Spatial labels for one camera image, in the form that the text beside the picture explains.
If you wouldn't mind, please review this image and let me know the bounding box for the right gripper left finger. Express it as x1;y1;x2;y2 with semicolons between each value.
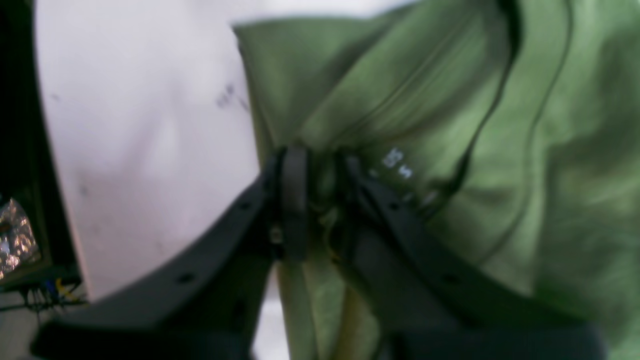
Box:
30;145;310;360

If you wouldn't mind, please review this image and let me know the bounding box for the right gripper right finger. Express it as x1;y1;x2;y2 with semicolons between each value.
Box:
334;152;607;360

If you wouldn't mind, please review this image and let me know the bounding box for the olive green T-shirt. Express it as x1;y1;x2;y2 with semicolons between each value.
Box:
234;0;640;360

